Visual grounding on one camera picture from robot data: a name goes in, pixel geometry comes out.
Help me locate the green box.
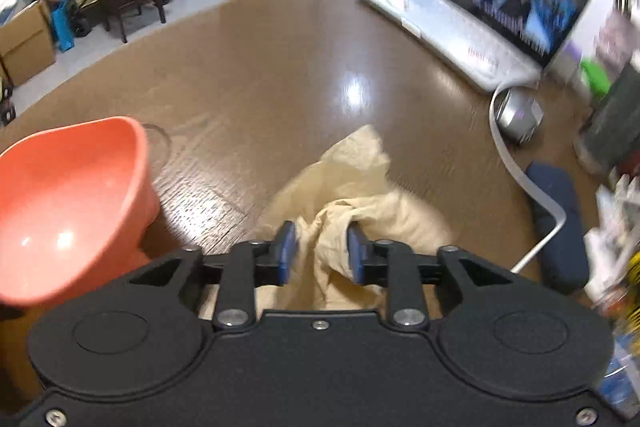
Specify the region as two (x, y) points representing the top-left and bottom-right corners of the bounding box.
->
(580, 58), (612, 101)

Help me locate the orange footed bowl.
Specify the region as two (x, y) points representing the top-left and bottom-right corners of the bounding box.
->
(1, 116), (160, 308)

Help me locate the cardboard box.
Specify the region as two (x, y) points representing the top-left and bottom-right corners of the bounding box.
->
(1, 0), (55, 87)

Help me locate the dark cylindrical speaker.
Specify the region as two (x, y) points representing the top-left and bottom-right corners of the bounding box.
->
(574, 51), (639, 176)

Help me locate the white charging cable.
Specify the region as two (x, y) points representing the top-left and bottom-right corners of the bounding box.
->
(488, 81), (568, 275)

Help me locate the dark blue glasses case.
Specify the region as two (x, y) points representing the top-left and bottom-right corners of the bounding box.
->
(524, 160), (591, 295)

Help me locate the silver laptop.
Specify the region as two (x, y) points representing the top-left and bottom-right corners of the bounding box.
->
(362, 0), (589, 93)

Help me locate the computer mouse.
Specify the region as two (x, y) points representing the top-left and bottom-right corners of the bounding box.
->
(495, 88), (544, 144)

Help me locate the beige cleaning cloth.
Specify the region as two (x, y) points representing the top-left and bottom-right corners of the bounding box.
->
(199, 123), (454, 320)

